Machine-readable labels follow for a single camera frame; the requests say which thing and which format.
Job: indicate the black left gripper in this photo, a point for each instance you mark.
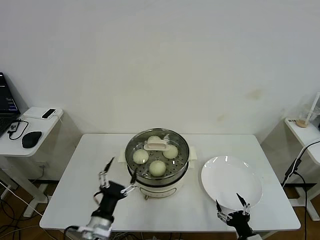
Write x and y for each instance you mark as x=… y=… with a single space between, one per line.
x=111 y=197

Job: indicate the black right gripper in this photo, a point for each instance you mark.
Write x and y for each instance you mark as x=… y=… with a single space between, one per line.
x=238 y=221

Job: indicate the white steamed baozi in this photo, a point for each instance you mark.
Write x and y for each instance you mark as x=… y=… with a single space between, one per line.
x=140 y=156
x=171 y=153
x=157 y=168
x=151 y=138

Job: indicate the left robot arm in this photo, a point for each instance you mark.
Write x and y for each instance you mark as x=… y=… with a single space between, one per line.
x=101 y=221

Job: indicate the steel steamer basket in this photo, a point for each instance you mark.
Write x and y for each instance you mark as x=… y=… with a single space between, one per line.
x=162 y=178

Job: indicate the white round plate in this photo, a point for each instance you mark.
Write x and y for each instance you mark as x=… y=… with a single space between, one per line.
x=220 y=180

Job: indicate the cream electric cooker base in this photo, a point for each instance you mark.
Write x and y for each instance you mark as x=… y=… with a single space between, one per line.
x=160 y=190

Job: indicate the black table foot bar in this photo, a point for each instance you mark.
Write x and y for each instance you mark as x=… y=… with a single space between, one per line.
x=300 y=185
x=42 y=181

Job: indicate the white side table with laptop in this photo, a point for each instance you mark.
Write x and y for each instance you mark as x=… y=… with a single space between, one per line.
x=45 y=135

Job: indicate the small black white device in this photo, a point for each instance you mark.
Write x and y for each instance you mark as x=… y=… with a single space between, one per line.
x=48 y=113

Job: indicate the black computer mouse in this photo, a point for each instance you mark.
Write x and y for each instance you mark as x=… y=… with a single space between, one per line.
x=31 y=139

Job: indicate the white side table with cup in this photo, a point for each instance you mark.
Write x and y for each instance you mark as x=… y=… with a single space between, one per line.
x=305 y=135

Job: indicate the small printed white label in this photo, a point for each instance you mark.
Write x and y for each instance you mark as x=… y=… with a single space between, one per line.
x=291 y=120

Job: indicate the flat white box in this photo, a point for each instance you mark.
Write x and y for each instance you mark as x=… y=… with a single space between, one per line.
x=32 y=112

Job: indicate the clear plastic container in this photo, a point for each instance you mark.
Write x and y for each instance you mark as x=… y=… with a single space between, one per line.
x=315 y=105

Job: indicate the black laptop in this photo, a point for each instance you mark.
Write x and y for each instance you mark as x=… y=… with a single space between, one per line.
x=5 y=100

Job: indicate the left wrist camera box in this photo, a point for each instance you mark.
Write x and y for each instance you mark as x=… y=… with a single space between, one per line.
x=96 y=231

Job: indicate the white wall socket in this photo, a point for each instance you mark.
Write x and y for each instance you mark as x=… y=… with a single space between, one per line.
x=43 y=165

